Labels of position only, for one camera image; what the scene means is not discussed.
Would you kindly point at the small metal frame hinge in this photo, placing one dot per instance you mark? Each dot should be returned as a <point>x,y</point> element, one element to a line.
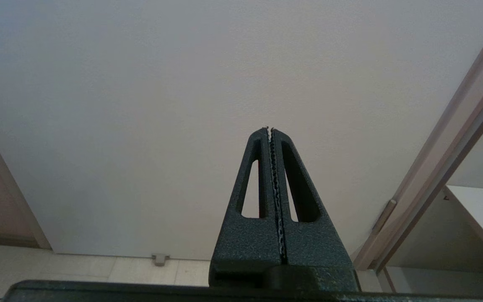
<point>384,214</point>

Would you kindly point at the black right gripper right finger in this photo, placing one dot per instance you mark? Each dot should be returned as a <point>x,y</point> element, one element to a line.
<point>312,247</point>

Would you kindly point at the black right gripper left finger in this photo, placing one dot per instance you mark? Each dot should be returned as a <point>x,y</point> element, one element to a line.
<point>245,243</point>

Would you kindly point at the small grey door stop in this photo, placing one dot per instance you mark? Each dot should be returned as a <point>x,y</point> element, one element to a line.
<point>160,259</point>

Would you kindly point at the beige door frame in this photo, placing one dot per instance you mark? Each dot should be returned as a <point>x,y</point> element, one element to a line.
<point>23,209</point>

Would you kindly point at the white room door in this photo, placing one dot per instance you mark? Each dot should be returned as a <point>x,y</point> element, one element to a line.
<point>162,126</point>

